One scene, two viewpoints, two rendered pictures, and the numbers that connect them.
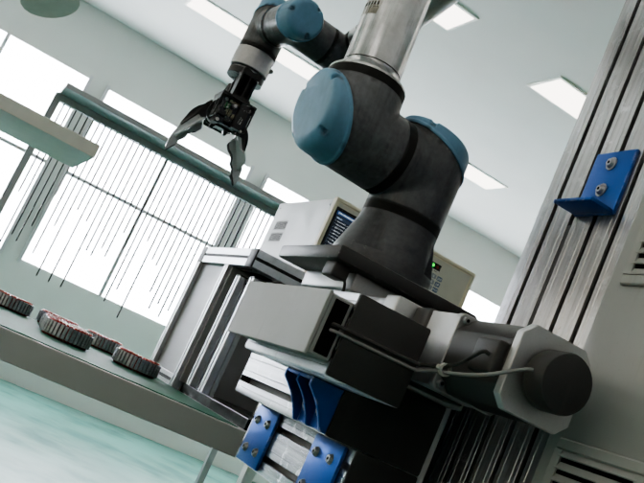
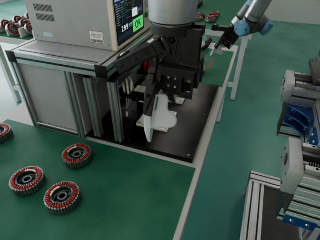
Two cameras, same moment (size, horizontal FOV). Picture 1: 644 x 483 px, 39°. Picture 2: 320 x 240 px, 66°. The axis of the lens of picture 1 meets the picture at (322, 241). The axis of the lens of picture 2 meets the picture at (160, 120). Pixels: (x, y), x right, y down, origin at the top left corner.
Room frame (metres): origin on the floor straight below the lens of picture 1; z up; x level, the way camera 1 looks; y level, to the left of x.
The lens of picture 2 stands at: (1.38, 0.58, 1.46)
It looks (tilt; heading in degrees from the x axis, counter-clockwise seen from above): 36 degrees down; 312
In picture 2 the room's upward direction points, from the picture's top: straight up
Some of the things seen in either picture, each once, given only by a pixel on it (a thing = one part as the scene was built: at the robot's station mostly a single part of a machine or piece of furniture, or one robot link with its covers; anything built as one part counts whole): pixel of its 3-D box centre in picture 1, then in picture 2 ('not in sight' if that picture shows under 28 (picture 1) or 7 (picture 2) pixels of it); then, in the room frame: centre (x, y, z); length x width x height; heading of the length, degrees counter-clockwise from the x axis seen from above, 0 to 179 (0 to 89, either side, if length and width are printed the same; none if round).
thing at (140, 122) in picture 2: not in sight; (156, 118); (2.02, -0.12, 0.78); 0.15 x 0.15 x 0.01; 22
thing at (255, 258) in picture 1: (335, 311); (101, 35); (2.36, -0.11, 1.09); 0.68 x 0.44 x 0.05; 112
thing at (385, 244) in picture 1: (389, 246); not in sight; (1.26, -0.09, 1.09); 0.15 x 0.15 x 0.10
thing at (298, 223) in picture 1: (358, 271); (98, 6); (2.37, -0.12, 1.22); 0.44 x 0.39 x 0.20; 112
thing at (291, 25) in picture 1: (300, 27); not in sight; (1.56, 0.20, 1.45); 0.11 x 0.11 x 0.08; 28
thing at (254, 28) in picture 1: (269, 29); not in sight; (1.64, 0.26, 1.45); 0.09 x 0.08 x 0.11; 28
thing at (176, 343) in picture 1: (190, 322); (51, 100); (2.32, 0.22, 0.91); 0.28 x 0.03 x 0.32; 22
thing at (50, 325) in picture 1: (67, 333); (62, 196); (1.96, 0.41, 0.77); 0.11 x 0.11 x 0.04
